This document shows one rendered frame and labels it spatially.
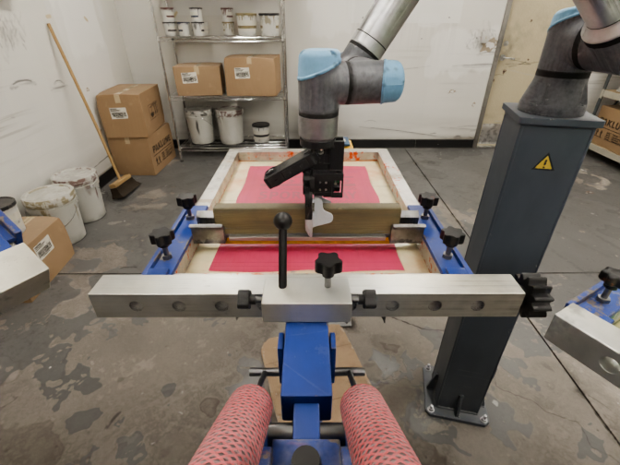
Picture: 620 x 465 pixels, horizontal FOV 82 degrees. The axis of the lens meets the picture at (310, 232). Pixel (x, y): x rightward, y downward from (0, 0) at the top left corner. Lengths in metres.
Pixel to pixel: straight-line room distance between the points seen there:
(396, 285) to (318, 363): 0.20
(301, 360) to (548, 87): 0.88
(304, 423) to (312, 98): 0.50
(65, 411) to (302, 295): 1.56
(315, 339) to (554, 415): 1.54
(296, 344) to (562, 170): 0.86
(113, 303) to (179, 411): 1.14
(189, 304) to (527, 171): 0.89
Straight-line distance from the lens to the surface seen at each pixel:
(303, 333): 0.50
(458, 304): 0.62
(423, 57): 4.56
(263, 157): 1.34
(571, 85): 1.10
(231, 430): 0.33
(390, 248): 0.84
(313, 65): 0.66
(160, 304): 0.62
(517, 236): 1.20
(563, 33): 1.09
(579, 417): 1.99
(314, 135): 0.68
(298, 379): 0.46
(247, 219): 0.79
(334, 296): 0.50
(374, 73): 0.69
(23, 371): 2.22
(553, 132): 1.09
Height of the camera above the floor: 1.41
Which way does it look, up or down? 31 degrees down
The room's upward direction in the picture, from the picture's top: straight up
